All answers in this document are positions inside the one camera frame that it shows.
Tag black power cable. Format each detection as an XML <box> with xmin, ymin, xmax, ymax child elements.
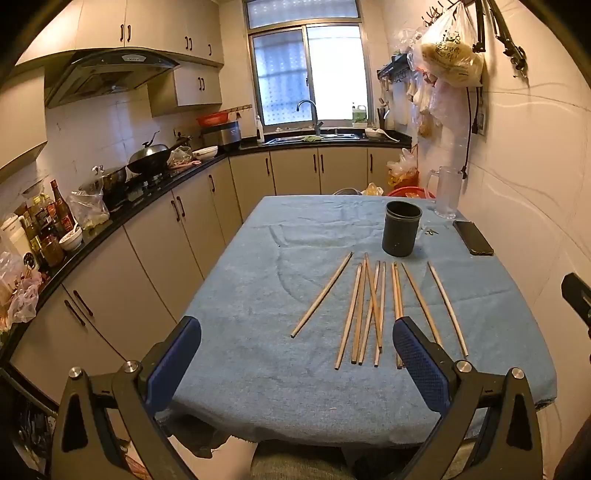
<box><xmin>461</xmin><ymin>85</ymin><xmax>478</xmax><ymax>179</ymax></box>

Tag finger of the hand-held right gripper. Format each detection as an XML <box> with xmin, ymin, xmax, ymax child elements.
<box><xmin>561</xmin><ymin>272</ymin><xmax>591</xmax><ymax>342</ymax></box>

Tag kitchen window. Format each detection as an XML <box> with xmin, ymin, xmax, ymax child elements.
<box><xmin>244</xmin><ymin>0</ymin><xmax>375</xmax><ymax>136</ymax></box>

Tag range hood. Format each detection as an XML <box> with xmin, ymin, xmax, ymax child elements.
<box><xmin>45</xmin><ymin>48</ymin><xmax>181</xmax><ymax>109</ymax></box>

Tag small white bowl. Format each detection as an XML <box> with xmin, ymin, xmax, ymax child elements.
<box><xmin>59</xmin><ymin>226</ymin><xmax>84</xmax><ymax>251</ymax></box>

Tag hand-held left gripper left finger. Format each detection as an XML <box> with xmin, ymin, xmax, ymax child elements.
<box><xmin>50</xmin><ymin>316</ymin><xmax>203</xmax><ymax>480</ymax></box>

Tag group of sauce bottles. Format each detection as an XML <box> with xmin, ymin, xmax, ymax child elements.
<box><xmin>14</xmin><ymin>179</ymin><xmax>72</xmax><ymax>271</ymax></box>

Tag small beige wall cabinet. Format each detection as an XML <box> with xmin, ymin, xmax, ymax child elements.
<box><xmin>148</xmin><ymin>65</ymin><xmax>223</xmax><ymax>117</ymax></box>

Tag steel faucet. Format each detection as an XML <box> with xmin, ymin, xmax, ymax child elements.
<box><xmin>296</xmin><ymin>99</ymin><xmax>325</xmax><ymax>136</ymax></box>

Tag clear plastic bag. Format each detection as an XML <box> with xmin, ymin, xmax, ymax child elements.
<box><xmin>67</xmin><ymin>189</ymin><xmax>110</xmax><ymax>230</ymax></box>

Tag black wall rack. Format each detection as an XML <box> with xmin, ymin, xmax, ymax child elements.
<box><xmin>378</xmin><ymin>53</ymin><xmax>416</xmax><ymax>80</ymax></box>

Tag wall hook rail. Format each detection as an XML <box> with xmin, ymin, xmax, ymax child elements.
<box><xmin>422</xmin><ymin>0</ymin><xmax>476</xmax><ymax>24</ymax></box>

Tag steel cooking pot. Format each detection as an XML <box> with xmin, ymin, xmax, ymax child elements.
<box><xmin>78</xmin><ymin>165</ymin><xmax>128</xmax><ymax>195</ymax></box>

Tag steel sink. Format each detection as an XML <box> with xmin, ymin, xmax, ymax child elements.
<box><xmin>265</xmin><ymin>131</ymin><xmax>362</xmax><ymax>145</ymax></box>

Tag red colander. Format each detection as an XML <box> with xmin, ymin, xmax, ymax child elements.
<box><xmin>196</xmin><ymin>112</ymin><xmax>230</xmax><ymax>129</ymax></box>

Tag beige wall cabinet row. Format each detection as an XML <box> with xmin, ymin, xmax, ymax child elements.
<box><xmin>14</xmin><ymin>0</ymin><xmax>227</xmax><ymax>70</ymax></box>

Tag dark grey cup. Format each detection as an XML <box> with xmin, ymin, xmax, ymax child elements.
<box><xmin>381</xmin><ymin>200</ymin><xmax>423</xmax><ymax>257</ymax></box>

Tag black wok with lid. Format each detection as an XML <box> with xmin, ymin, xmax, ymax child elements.
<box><xmin>127</xmin><ymin>131</ymin><xmax>191</xmax><ymax>175</ymax></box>

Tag hanging clear plastic bags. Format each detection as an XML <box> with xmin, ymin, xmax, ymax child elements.
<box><xmin>405</xmin><ymin>76</ymin><xmax>462</xmax><ymax>139</ymax></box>

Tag hanging plastic bag with bread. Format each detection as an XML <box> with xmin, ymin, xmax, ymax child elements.
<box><xmin>411</xmin><ymin>2</ymin><xmax>485</xmax><ymax>88</ymax></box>

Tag orange plastic bags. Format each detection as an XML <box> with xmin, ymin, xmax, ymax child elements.
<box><xmin>387</xmin><ymin>148</ymin><xmax>420</xmax><ymax>188</ymax></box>

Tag blue tablecloth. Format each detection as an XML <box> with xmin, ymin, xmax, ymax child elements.
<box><xmin>166</xmin><ymin>194</ymin><xmax>557</xmax><ymax>446</ymax></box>

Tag beige base cabinets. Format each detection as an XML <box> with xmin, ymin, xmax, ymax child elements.
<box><xmin>9</xmin><ymin>145</ymin><xmax>416</xmax><ymax>407</ymax></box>

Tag red plastic basin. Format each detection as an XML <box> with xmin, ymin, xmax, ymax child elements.
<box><xmin>387</xmin><ymin>186</ymin><xmax>435</xmax><ymax>200</ymax></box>

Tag black smartphone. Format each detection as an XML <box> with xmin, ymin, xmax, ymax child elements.
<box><xmin>452</xmin><ymin>220</ymin><xmax>495</xmax><ymax>257</ymax></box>

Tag black hanging tool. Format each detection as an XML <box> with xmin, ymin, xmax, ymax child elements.
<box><xmin>488</xmin><ymin>0</ymin><xmax>530</xmax><ymax>80</ymax></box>
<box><xmin>472</xmin><ymin>0</ymin><xmax>489</xmax><ymax>54</ymax></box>

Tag clear plastic pitcher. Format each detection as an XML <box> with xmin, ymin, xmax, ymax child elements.
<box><xmin>429</xmin><ymin>165</ymin><xmax>464</xmax><ymax>219</ymax></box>

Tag crumpled plastic bags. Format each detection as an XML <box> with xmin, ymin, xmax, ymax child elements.
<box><xmin>0</xmin><ymin>249</ymin><xmax>43</xmax><ymax>334</ymax></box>

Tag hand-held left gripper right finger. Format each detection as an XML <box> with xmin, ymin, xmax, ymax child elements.
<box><xmin>392</xmin><ymin>316</ymin><xmax>546</xmax><ymax>480</ymax></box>

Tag bunch of wooden chopsticks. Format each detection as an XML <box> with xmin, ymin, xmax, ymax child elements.
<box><xmin>291</xmin><ymin>251</ymin><xmax>469</xmax><ymax>371</ymax></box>

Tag beige side cabinet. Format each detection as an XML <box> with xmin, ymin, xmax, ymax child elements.
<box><xmin>0</xmin><ymin>65</ymin><xmax>49</xmax><ymax>183</ymax></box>

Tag steel kitchen appliance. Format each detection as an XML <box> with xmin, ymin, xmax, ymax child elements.
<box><xmin>202</xmin><ymin>121</ymin><xmax>241</xmax><ymax>151</ymax></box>

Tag black kitchen countertop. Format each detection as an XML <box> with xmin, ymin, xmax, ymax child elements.
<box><xmin>0</xmin><ymin>131</ymin><xmax>414</xmax><ymax>352</ymax></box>

